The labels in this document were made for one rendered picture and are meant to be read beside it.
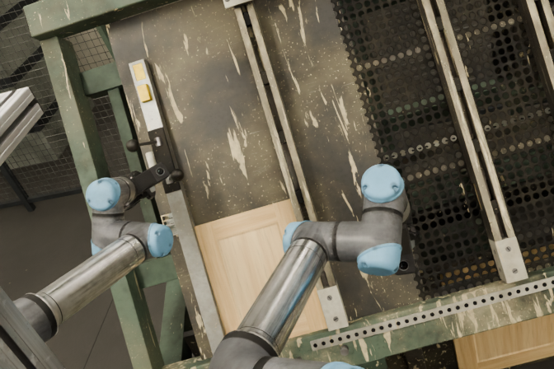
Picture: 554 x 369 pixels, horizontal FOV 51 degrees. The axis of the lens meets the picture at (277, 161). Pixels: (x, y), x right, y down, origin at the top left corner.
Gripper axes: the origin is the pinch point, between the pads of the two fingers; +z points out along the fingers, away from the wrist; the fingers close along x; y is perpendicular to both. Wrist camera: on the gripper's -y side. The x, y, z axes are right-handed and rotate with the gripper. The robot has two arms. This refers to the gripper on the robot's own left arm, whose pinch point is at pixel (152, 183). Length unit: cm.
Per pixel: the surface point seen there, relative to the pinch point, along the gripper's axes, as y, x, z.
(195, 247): 2.9, 22.6, 8.2
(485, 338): -52, 110, 48
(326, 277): -25, 53, 5
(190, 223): 0.0, 15.7, 8.2
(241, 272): -3.4, 37.0, 10.6
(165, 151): -7.1, -6.4, 7.2
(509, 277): -67, 83, 5
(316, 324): -13, 63, 10
